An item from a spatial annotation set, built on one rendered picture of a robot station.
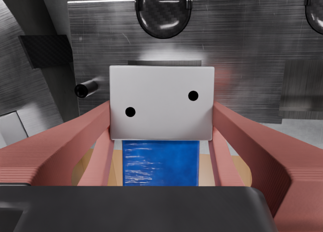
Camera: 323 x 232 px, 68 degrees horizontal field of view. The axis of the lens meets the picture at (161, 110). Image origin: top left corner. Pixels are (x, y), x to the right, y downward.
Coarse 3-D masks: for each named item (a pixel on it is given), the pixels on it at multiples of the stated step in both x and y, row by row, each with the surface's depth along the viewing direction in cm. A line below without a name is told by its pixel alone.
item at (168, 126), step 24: (120, 72) 11; (144, 72) 11; (168, 72) 11; (192, 72) 11; (120, 96) 11; (144, 96) 11; (168, 96) 11; (192, 96) 13; (120, 120) 11; (144, 120) 11; (168, 120) 12; (192, 120) 12; (144, 144) 13; (168, 144) 13; (192, 144) 13; (144, 168) 13; (168, 168) 13; (192, 168) 13
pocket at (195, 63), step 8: (128, 64) 18; (136, 64) 20; (144, 64) 20; (152, 64) 20; (160, 64) 20; (168, 64) 20; (176, 64) 20; (184, 64) 20; (192, 64) 19; (200, 64) 19
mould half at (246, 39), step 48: (96, 0) 17; (240, 0) 15; (288, 0) 15; (96, 48) 17; (144, 48) 17; (192, 48) 16; (240, 48) 16; (288, 48) 16; (96, 96) 18; (240, 96) 17
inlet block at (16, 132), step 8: (16, 112) 24; (0, 120) 22; (8, 120) 23; (16, 120) 24; (0, 128) 22; (8, 128) 22; (16, 128) 23; (24, 128) 24; (0, 136) 22; (8, 136) 22; (16, 136) 23; (24, 136) 24; (0, 144) 22; (8, 144) 22
